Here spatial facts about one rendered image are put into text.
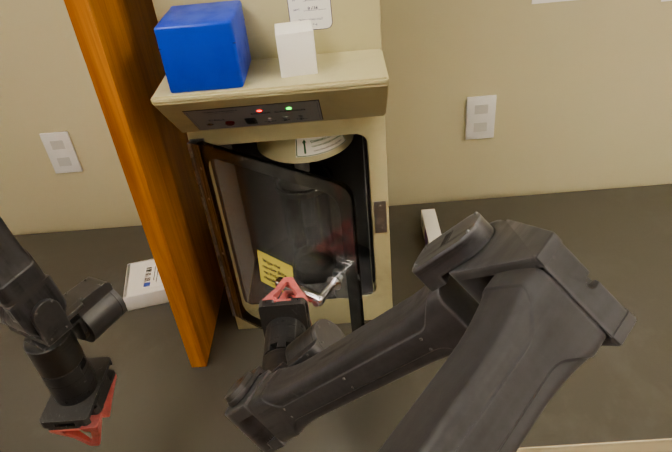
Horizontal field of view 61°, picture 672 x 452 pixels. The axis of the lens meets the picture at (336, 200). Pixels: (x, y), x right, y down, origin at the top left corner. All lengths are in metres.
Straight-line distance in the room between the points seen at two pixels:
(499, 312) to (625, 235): 1.13
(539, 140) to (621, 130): 0.20
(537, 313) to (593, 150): 1.25
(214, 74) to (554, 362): 0.57
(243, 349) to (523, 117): 0.85
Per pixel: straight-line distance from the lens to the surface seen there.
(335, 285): 0.89
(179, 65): 0.79
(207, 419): 1.10
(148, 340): 1.27
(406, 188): 1.51
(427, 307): 0.46
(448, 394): 0.34
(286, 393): 0.63
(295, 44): 0.78
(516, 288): 0.36
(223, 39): 0.76
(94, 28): 0.82
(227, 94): 0.78
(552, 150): 1.55
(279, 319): 0.81
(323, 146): 0.97
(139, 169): 0.90
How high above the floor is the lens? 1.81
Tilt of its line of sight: 34 degrees down
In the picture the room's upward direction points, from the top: 6 degrees counter-clockwise
